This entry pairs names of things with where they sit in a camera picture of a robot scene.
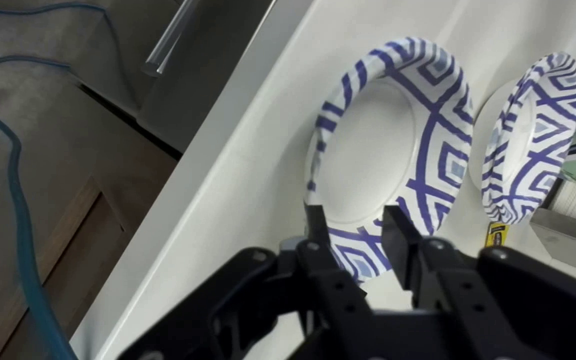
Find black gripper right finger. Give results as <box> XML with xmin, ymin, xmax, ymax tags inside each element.
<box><xmin>383</xmin><ymin>207</ymin><xmax>426</xmax><ymax>293</ymax></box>

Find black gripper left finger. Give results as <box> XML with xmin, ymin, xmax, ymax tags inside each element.
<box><xmin>307</xmin><ymin>207</ymin><xmax>331</xmax><ymax>247</ymax></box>

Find blue patterned paper bowl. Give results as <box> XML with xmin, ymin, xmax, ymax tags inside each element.
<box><xmin>481</xmin><ymin>52</ymin><xmax>576</xmax><ymax>225</ymax></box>
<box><xmin>304</xmin><ymin>37</ymin><xmax>474</xmax><ymax>281</ymax></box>

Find yellow small object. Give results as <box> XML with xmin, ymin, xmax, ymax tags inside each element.
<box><xmin>485</xmin><ymin>222</ymin><xmax>508</xmax><ymax>249</ymax></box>

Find teal power cable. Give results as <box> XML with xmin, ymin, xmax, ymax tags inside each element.
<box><xmin>0</xmin><ymin>0</ymin><xmax>124</xmax><ymax>360</ymax></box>

